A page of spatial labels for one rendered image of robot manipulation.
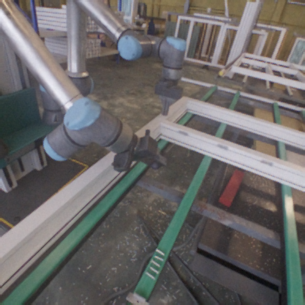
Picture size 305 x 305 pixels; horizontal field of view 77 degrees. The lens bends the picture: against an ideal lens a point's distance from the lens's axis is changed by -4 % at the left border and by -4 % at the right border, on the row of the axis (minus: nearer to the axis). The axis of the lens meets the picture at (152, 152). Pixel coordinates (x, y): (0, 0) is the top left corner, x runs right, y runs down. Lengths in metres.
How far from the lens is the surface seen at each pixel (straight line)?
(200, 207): 0.75
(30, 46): 0.71
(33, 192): 1.52
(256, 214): 1.19
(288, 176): 0.98
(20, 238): 0.54
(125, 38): 0.88
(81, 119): 0.49
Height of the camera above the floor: 1.36
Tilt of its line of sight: 35 degrees down
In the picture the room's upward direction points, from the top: 9 degrees clockwise
